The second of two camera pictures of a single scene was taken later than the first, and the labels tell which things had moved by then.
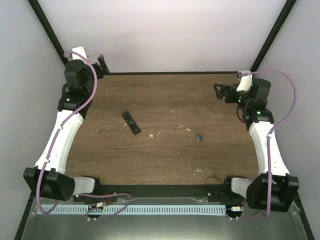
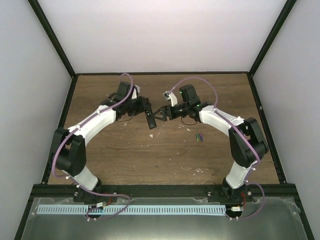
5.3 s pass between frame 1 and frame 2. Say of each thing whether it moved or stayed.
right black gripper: moved
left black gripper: moved
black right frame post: stayed
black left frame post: stayed
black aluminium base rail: stayed
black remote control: moved
